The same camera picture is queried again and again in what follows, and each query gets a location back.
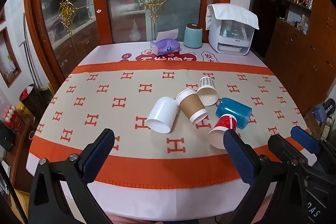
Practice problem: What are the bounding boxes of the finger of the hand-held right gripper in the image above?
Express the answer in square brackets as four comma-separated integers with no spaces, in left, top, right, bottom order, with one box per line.
[290,126,321,155]
[267,134,309,165]

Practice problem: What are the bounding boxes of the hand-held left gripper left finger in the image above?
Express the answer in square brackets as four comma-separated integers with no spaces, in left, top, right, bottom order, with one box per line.
[28,128,116,224]

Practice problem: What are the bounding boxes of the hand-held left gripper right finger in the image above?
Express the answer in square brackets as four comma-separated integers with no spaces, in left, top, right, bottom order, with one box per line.
[223,129,309,224]

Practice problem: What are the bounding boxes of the red paper cup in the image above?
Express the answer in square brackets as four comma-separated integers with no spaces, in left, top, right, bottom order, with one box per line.
[208,113,238,149]

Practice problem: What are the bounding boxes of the teal plastic cup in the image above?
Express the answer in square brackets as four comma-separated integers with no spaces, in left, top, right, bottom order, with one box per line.
[215,97,253,130]

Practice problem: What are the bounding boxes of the checked paper cup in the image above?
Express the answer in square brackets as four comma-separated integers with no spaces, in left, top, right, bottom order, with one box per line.
[197,76,219,106]

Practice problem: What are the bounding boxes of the brown paper cup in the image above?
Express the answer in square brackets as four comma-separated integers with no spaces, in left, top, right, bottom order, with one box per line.
[175,88,207,125]

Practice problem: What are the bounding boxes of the white plastic cup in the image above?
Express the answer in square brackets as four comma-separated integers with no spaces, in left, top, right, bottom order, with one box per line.
[146,96,180,134]

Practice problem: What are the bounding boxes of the blue and black bag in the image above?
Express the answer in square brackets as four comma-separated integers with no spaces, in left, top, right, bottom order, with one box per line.
[304,98,336,141]

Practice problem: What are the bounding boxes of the orange patterned tablecloth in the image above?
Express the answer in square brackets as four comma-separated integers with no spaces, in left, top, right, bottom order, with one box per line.
[28,61,317,186]

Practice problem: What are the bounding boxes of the wooden cabinet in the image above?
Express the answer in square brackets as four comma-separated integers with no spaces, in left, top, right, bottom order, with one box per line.
[264,0,336,117]

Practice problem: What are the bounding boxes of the dark woven trash bin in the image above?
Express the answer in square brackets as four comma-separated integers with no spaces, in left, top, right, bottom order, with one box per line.
[19,84,53,119]

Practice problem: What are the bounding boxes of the red egg carton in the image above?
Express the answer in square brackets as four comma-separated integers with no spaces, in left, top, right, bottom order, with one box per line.
[2,104,18,128]

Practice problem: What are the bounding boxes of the white countertop appliance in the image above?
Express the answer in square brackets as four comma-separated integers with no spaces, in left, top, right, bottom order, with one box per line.
[209,17,256,56]

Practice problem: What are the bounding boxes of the metal mop pole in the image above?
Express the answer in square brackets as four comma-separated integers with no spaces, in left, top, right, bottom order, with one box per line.
[18,19,40,89]

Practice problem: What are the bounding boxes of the teal canister with brown lid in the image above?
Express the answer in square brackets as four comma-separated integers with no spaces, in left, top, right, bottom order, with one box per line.
[183,24,203,49]

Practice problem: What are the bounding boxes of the purple tissue box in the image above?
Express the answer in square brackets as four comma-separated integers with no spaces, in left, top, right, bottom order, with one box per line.
[150,29,182,56]

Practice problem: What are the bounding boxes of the white plastic bag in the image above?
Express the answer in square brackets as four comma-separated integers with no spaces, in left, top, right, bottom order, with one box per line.
[128,19,141,40]

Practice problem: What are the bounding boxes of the wooden shelf with bottles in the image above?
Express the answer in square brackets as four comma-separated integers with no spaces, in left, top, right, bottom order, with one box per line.
[280,0,314,36]

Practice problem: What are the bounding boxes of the white cloth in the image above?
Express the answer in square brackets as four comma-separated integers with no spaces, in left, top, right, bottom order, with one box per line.
[205,3,260,31]

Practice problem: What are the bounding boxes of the wooden framed wall niche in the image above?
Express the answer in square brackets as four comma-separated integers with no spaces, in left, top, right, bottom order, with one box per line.
[0,27,22,88]

